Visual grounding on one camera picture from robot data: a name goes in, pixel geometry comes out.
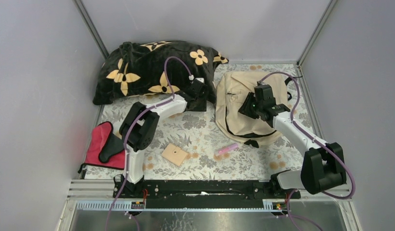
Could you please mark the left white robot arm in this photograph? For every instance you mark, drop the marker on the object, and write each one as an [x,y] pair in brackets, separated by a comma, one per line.
[139,127]

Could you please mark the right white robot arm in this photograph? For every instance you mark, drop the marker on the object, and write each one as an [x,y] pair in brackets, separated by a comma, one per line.
[322,167]

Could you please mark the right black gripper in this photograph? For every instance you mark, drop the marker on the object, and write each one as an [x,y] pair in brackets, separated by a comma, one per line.
[245,109]

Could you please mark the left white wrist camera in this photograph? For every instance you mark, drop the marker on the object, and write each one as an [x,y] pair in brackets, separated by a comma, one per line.
[196,81]

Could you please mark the floral patterned table mat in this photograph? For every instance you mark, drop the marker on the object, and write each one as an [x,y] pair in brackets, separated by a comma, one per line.
[198,135]

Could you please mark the black floral pillow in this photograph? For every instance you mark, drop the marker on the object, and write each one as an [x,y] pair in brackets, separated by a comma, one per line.
[163,67]

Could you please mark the pink glue stick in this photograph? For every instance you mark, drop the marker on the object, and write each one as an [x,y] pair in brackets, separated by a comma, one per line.
[226,149]

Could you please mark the red and black pouch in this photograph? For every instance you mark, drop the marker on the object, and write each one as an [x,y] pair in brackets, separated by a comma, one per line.
[105,149]

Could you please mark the beige canvas student bag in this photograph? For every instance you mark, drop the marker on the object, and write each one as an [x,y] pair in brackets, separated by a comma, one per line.
[231,93]

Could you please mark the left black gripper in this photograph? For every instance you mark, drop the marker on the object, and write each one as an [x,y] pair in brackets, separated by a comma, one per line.
[199,104]

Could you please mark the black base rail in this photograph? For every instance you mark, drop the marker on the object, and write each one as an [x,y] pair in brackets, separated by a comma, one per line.
[202,194]

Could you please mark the tan wooden square block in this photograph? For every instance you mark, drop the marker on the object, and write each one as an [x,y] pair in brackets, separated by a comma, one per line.
[174,154]

